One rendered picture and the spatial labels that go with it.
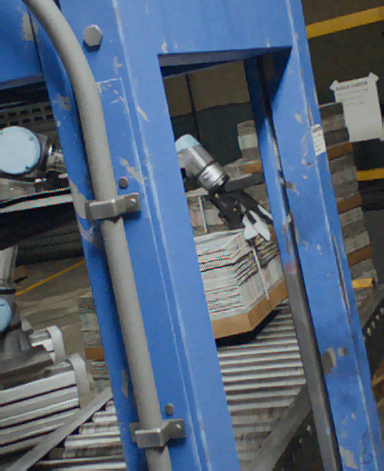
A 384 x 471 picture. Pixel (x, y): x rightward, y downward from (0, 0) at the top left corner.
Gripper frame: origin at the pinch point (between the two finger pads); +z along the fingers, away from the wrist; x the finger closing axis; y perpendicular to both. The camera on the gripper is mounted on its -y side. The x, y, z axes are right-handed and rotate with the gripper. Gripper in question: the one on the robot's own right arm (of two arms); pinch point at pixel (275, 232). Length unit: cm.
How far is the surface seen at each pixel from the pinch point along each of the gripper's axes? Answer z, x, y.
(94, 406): 1, 56, 39
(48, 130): -285, -744, 367
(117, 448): 11, 81, 25
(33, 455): 1, 83, 39
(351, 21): -53, -212, -20
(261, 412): 25, 68, 4
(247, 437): 26, 81, 3
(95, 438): 7, 75, 31
